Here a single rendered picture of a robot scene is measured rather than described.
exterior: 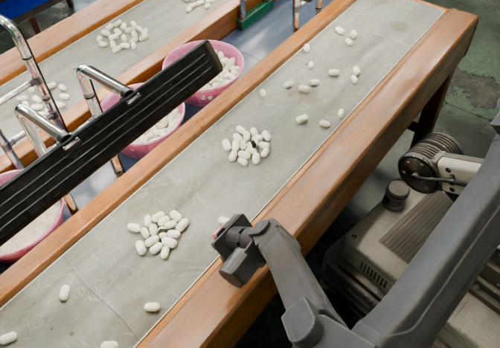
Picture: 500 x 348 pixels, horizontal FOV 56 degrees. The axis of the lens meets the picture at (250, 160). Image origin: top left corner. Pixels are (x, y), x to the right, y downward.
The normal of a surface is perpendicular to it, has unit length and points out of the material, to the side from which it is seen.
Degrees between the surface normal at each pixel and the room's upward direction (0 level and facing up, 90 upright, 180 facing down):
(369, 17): 0
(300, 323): 50
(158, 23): 0
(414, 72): 0
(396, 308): 46
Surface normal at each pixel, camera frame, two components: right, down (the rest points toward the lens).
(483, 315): -0.04, -0.66
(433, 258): -0.67, -0.69
